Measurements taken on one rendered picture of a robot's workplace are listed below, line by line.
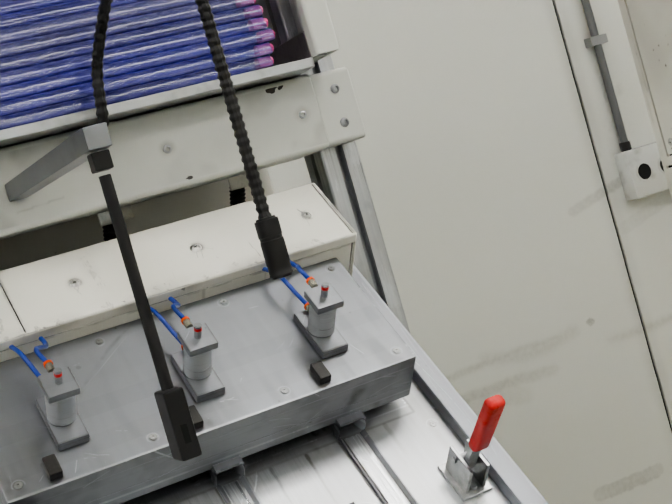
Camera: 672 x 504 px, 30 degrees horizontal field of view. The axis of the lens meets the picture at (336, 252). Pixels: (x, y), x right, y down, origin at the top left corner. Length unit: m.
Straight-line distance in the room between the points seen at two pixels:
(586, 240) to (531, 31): 0.52
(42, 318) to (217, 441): 0.17
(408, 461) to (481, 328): 1.91
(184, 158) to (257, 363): 0.20
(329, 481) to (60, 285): 0.27
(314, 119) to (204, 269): 0.19
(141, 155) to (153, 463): 0.28
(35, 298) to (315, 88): 0.32
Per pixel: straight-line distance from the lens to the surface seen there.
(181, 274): 1.05
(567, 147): 3.10
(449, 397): 1.06
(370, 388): 1.02
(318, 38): 1.12
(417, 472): 1.02
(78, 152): 0.80
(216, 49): 0.91
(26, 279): 1.05
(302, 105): 1.14
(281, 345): 1.02
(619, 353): 3.14
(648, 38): 1.93
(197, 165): 1.10
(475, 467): 1.02
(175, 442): 0.79
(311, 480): 1.01
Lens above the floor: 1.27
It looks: 3 degrees down
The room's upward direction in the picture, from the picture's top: 16 degrees counter-clockwise
